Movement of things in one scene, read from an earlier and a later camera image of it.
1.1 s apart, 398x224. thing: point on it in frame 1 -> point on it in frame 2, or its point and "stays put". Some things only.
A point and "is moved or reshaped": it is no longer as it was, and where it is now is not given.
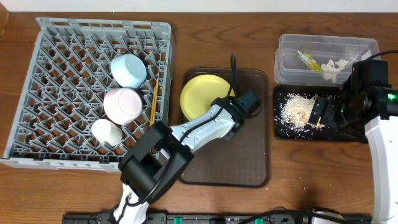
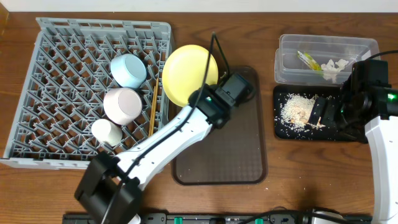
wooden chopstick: [152, 107] stays put
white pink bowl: [122, 106] stays put
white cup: [107, 132] stays put
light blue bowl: [129, 70] stays put
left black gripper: [249, 101] -> [246, 93]
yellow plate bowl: [198, 93] is moved or reshaped
